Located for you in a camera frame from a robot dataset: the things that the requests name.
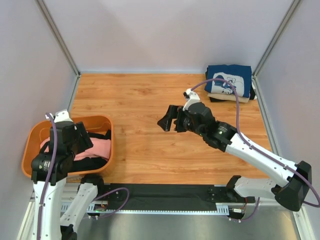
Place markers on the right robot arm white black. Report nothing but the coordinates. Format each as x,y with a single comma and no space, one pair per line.
288,182

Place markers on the pink t shirt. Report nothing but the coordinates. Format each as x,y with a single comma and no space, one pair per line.
101,149

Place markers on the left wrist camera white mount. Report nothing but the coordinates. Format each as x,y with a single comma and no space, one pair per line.
60,116

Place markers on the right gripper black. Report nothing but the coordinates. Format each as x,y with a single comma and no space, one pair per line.
173,112

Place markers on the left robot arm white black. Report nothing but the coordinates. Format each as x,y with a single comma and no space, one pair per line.
49,223

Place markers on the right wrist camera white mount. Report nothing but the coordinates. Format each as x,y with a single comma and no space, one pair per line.
191,98

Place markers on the folded black t shirt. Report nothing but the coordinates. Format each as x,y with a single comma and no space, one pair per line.
252,95

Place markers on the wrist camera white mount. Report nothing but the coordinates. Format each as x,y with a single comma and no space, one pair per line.
60,116
191,98

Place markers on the folded navy printed t shirt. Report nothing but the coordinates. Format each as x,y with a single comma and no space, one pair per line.
240,70

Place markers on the orange plastic basket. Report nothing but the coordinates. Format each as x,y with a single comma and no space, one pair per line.
38,162

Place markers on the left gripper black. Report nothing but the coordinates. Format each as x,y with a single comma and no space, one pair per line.
85,142

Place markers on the black garment in basket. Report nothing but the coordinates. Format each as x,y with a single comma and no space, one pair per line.
95,163

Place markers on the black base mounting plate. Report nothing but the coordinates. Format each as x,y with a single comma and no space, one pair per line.
176,197

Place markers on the folded beige t shirt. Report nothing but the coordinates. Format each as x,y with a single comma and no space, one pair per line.
220,97

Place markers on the aluminium frame rail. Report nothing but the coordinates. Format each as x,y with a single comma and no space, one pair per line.
66,192

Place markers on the white slotted cable duct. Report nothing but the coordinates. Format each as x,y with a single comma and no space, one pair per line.
221,210

